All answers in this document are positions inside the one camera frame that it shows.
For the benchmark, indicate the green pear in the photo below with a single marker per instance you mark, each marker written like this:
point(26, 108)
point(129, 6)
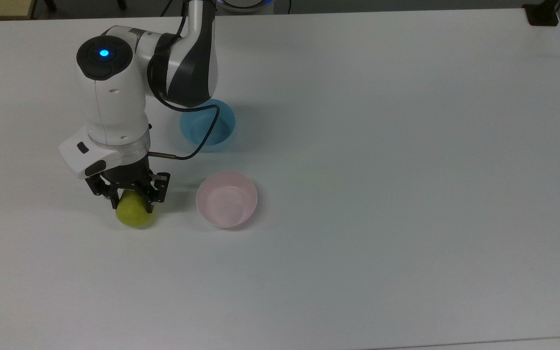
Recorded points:
point(135, 214)

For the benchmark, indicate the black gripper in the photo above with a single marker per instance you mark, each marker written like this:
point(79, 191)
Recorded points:
point(127, 177)

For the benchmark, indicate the black table clamp base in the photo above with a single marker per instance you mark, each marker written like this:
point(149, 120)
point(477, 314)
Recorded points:
point(542, 15)

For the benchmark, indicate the pink plastic bowl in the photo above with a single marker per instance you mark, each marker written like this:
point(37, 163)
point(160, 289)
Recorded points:
point(226, 201)

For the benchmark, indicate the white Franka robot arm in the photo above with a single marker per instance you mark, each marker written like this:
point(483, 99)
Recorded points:
point(114, 107)

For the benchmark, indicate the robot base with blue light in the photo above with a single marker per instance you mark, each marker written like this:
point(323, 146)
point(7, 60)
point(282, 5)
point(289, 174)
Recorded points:
point(246, 5)

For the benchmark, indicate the blue plastic bowl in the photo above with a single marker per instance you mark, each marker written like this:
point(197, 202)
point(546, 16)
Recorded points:
point(197, 129)

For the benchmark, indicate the black furniture leg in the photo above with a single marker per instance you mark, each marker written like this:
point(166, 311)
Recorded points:
point(121, 4)
point(49, 5)

